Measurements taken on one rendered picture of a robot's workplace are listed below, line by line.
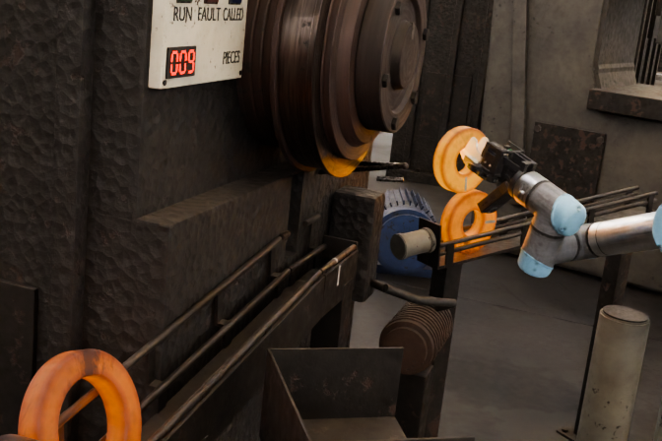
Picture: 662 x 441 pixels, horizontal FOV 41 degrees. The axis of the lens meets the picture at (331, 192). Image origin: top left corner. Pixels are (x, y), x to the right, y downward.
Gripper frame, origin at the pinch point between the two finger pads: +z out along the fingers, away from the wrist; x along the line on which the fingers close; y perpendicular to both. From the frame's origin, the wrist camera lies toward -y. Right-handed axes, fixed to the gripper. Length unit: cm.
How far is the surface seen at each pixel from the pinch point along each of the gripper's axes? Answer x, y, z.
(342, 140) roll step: 53, 14, -21
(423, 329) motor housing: 18.8, -30.8, -23.3
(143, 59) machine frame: 94, 29, -25
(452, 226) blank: 2.5, -16.1, -6.8
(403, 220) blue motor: -95, -90, 107
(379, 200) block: 27.0, -7.5, -6.8
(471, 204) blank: -2.5, -11.1, -5.5
